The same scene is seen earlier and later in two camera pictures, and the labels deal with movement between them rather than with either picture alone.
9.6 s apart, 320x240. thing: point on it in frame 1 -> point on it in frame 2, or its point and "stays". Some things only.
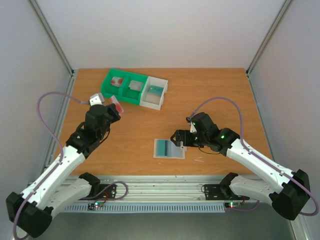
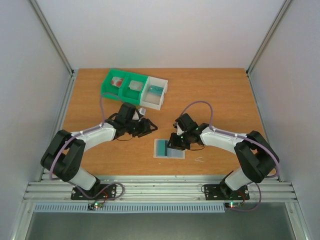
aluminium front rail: x=156 y=194 stays
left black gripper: x=112 y=109 -> x=146 y=129
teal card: x=162 y=148 stays
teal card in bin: x=156 y=90 stays
